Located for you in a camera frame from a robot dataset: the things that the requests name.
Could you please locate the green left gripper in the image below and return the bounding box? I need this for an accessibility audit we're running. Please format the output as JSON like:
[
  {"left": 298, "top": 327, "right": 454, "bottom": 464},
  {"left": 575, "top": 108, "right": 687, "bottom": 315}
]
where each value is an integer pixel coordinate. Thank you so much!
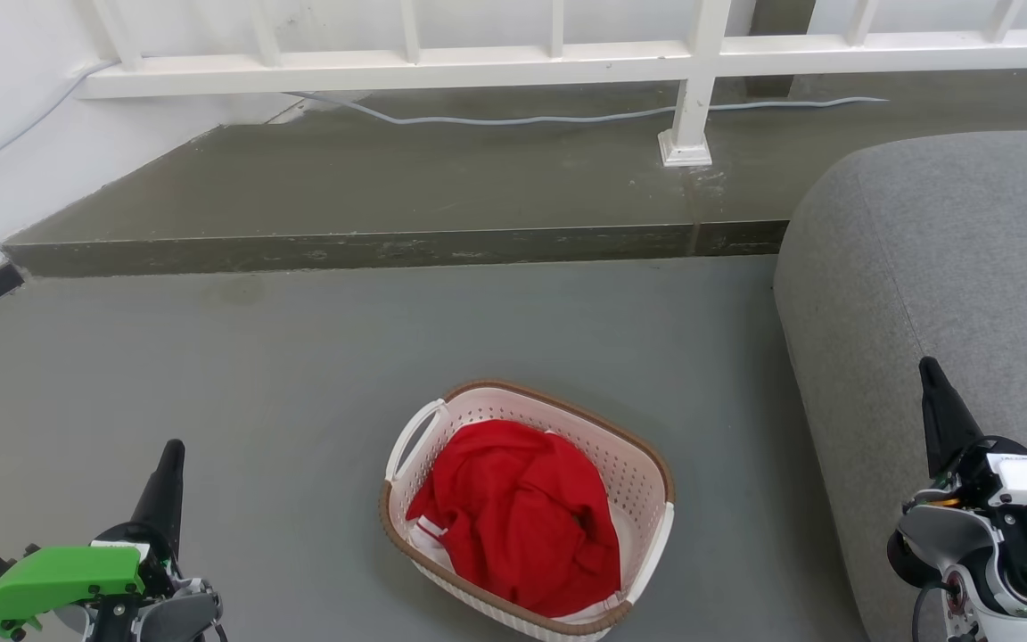
[{"left": 0, "top": 439, "right": 186, "bottom": 642}]

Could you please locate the white perforated laundry basket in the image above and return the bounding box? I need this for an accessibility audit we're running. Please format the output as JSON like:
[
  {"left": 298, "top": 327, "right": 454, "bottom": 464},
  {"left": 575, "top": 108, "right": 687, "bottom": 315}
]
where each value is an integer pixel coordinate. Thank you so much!
[{"left": 379, "top": 380, "right": 677, "bottom": 642}]

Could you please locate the grey fabric sofa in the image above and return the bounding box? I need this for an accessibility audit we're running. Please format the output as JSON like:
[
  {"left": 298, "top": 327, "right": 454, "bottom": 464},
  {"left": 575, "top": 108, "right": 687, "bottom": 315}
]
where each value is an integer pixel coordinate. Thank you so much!
[{"left": 774, "top": 130, "right": 1027, "bottom": 642}]

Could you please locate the red garment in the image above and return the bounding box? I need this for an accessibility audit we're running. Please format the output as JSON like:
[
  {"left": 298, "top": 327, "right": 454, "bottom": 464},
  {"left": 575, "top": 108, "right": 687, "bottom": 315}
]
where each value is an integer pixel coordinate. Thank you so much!
[{"left": 406, "top": 419, "right": 623, "bottom": 619}]

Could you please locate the white metal railing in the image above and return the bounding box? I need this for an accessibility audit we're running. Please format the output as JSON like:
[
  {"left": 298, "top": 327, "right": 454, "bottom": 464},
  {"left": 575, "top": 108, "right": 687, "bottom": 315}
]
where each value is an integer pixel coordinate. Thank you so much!
[{"left": 77, "top": 0, "right": 1027, "bottom": 169}]

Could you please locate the thin white wall cable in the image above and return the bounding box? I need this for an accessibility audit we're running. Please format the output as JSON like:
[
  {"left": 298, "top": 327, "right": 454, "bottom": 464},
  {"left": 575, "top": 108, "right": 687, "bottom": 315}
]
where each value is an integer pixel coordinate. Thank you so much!
[{"left": 0, "top": 59, "right": 119, "bottom": 184}]

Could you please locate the long grey floor cable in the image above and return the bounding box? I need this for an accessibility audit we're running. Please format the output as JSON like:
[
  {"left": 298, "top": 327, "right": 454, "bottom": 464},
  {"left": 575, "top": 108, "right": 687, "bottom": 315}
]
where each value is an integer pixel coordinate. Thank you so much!
[{"left": 286, "top": 92, "right": 889, "bottom": 127}]

